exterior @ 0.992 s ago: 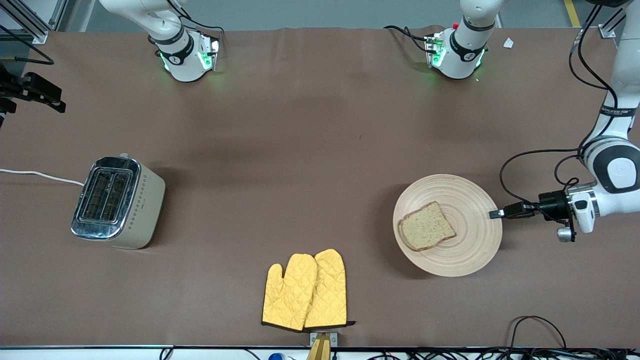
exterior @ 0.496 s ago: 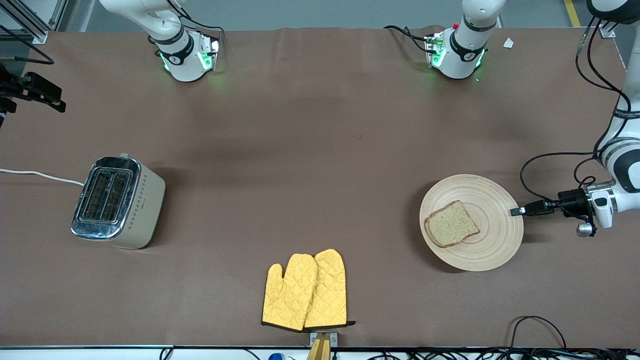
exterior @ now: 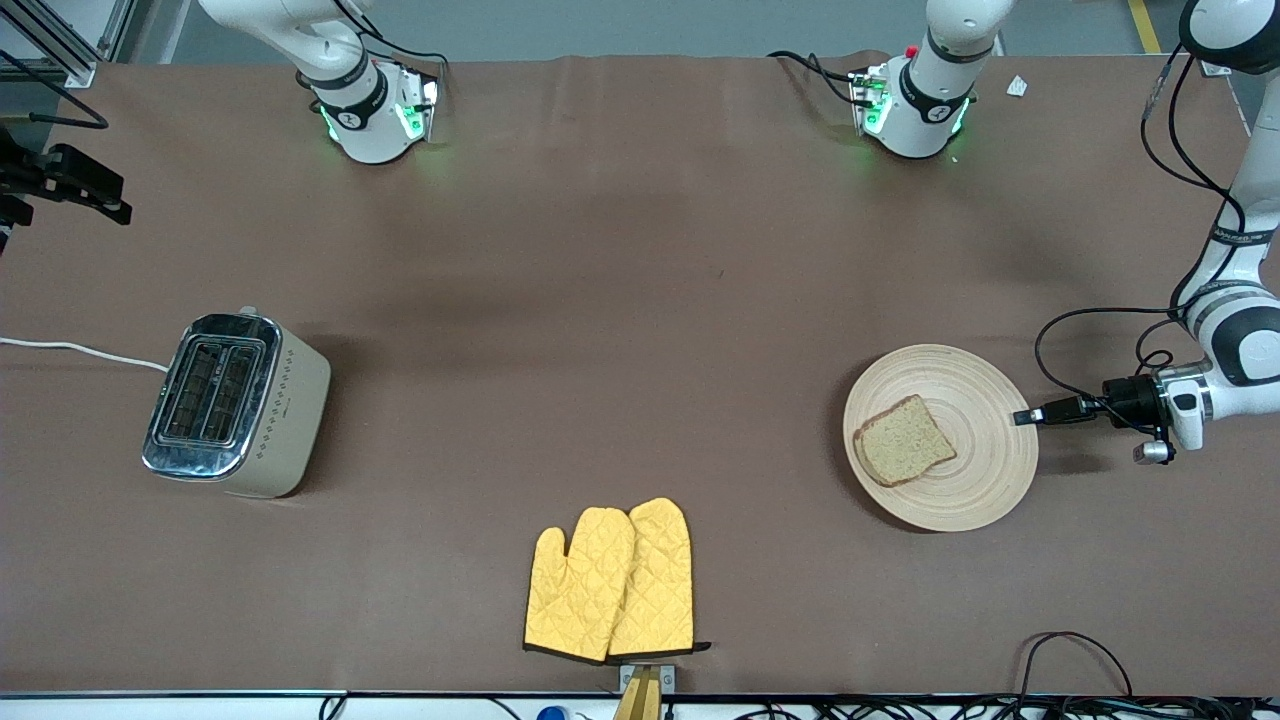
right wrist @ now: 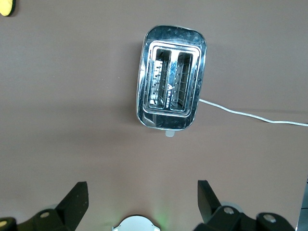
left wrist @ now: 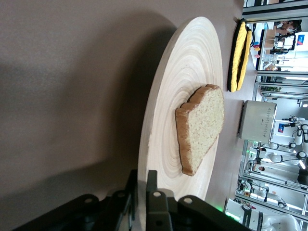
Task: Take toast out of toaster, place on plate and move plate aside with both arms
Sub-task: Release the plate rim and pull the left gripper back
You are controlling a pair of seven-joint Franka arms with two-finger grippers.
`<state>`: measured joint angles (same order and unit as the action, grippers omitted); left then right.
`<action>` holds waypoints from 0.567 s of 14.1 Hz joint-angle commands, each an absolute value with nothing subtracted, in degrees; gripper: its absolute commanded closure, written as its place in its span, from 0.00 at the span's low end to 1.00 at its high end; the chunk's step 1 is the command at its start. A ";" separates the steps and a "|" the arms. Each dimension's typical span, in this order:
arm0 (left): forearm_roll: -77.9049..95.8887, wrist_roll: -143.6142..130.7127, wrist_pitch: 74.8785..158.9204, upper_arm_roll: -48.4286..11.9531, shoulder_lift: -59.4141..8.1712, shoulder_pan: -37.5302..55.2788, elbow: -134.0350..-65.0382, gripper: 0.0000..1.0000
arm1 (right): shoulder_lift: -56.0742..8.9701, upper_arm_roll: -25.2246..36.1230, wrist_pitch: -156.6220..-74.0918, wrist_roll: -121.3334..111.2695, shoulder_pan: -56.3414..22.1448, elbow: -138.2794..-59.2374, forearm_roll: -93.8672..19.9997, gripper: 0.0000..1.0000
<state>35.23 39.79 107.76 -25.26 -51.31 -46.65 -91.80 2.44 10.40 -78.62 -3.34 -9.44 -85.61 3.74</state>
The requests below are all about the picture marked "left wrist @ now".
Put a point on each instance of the background white robot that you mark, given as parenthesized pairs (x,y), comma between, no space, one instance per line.
(299,134)

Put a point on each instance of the yellow quilted oven mitt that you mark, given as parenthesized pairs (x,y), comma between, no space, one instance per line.
(237,53)
(246,60)

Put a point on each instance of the beige chrome toaster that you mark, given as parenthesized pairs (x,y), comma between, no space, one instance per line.
(257,122)

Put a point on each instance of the brown bread slice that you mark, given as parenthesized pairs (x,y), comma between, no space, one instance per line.
(204,120)

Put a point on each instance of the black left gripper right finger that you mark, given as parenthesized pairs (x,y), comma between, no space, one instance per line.
(156,207)

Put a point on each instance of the round wooden plate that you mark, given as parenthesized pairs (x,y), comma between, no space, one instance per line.
(187,60)

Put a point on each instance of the background aluminium frame structure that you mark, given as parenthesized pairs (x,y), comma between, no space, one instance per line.
(264,12)

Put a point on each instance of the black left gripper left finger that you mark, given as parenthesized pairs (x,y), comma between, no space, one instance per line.
(132,192)

